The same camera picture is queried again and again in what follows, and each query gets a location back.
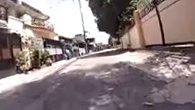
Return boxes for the row of distant buildings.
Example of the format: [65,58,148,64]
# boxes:
[58,31,111,60]

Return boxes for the thin pole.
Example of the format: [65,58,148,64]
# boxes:
[76,0,89,55]

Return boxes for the grey asphalt road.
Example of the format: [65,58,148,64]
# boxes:
[0,42,195,110]

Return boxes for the large dark tree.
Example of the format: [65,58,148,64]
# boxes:
[85,0,159,42]

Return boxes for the potted plants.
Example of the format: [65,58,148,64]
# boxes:
[14,48,55,74]

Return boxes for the building with balcony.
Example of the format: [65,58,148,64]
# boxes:
[14,0,66,65]

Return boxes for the pale concrete sidewalk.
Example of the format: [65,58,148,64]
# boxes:
[0,47,122,100]

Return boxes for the peach concrete wall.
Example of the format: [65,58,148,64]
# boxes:
[115,0,195,54]

